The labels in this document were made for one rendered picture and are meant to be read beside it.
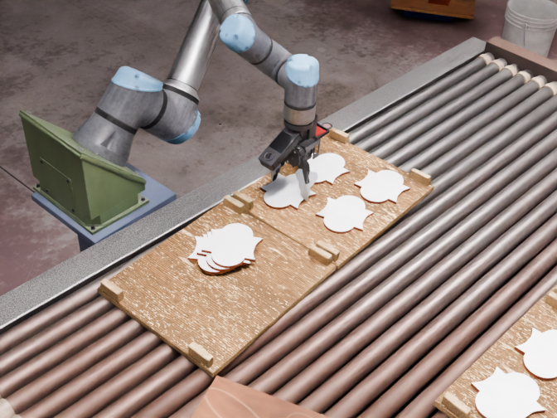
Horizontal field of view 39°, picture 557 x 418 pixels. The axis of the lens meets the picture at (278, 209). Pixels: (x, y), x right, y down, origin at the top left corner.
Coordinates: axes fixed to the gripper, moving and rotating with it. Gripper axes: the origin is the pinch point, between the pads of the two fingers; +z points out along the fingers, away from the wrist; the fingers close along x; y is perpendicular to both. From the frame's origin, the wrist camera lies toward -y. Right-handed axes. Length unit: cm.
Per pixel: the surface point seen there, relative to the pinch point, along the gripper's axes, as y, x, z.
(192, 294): -40.8, -7.8, 3.3
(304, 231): -8.0, -12.4, 1.9
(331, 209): 2.3, -12.6, 0.6
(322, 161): 16.3, 1.5, -0.2
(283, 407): -56, -46, -6
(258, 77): 160, 151, 86
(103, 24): 141, 258, 86
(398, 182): 22.6, -18.5, -0.2
